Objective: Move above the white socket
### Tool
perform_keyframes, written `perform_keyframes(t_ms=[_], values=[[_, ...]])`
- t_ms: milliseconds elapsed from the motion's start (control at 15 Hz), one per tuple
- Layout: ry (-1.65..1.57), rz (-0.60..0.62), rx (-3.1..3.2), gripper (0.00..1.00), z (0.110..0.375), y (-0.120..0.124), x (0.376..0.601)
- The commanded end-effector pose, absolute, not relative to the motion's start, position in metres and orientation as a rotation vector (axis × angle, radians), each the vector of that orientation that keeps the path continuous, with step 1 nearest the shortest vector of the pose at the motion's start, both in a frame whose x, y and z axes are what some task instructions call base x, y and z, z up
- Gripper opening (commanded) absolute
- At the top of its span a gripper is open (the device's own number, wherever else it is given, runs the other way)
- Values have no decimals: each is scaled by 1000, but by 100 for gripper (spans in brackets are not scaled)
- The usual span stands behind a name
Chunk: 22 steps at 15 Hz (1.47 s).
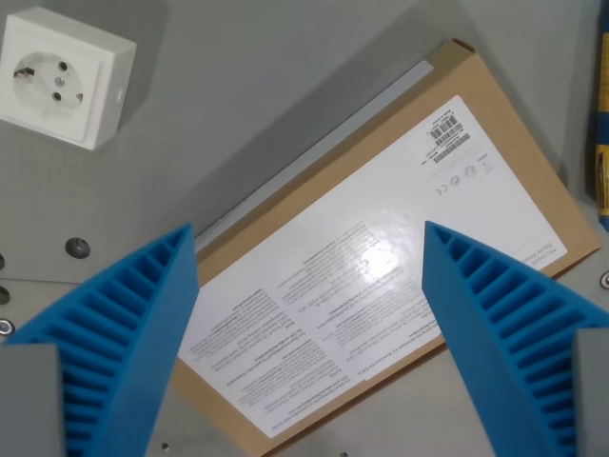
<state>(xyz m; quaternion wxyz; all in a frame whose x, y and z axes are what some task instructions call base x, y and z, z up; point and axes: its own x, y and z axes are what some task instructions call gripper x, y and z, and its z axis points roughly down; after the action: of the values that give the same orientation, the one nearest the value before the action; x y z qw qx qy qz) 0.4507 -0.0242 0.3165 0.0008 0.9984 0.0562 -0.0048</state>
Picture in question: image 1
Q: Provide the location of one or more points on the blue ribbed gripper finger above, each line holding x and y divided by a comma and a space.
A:
480, 333
138, 328

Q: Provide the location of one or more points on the silver table screw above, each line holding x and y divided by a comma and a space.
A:
5, 326
605, 279

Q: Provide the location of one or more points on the white printed label sticker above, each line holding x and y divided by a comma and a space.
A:
333, 266

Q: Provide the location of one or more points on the brown cardboard box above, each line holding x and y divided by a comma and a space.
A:
518, 119

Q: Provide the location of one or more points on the blue and yellow box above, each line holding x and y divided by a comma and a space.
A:
600, 143

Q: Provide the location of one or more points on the white wall socket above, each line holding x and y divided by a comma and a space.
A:
62, 76

